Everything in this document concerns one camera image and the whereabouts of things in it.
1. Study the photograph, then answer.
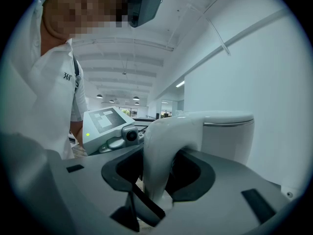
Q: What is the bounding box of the white electric kettle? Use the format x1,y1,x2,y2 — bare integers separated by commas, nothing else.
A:
143,110,255,207

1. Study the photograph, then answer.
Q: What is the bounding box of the black head camera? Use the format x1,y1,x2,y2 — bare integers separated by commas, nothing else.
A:
127,0,167,28

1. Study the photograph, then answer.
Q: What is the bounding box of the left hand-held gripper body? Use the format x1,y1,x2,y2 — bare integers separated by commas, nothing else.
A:
82,106,146,157

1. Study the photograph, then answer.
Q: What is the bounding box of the person's head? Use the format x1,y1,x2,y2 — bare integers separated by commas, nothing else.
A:
40,0,130,51

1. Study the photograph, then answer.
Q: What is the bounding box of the white wall trunking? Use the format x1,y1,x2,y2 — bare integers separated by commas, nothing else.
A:
156,8,291,100

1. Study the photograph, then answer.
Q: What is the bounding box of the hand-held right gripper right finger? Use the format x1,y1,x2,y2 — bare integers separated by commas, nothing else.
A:
156,148,294,235

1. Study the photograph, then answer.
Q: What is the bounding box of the person's left forearm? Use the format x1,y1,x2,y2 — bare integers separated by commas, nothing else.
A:
70,120,85,145

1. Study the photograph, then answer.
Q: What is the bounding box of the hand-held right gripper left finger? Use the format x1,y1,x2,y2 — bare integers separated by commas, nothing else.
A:
47,147,145,235

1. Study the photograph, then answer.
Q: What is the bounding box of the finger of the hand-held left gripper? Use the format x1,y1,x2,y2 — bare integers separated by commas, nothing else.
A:
133,184,168,228

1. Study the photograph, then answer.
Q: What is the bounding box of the black shoulder strap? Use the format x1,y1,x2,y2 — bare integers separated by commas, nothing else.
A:
72,54,81,93

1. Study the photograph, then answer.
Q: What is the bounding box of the person's white shirt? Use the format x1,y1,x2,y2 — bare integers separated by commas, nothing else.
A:
0,0,89,160

